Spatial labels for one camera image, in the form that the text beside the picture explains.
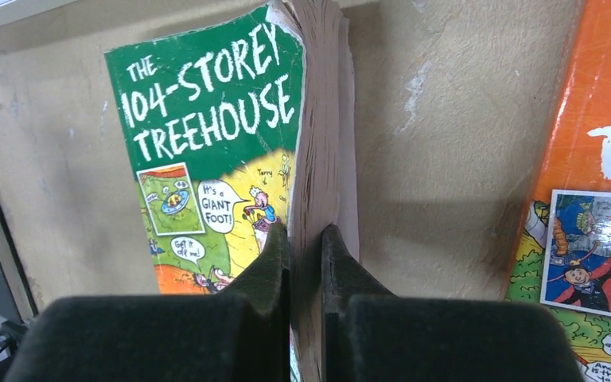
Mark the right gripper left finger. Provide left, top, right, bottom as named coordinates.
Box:
left=6, top=224, right=290, bottom=381

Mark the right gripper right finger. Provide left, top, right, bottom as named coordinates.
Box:
left=321, top=225, right=582, bottom=381

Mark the dark green Treehouse book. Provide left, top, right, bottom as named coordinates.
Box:
left=104, top=1, right=356, bottom=381

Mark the orange Treehouse book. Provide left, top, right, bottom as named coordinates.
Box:
left=504, top=1, right=611, bottom=381

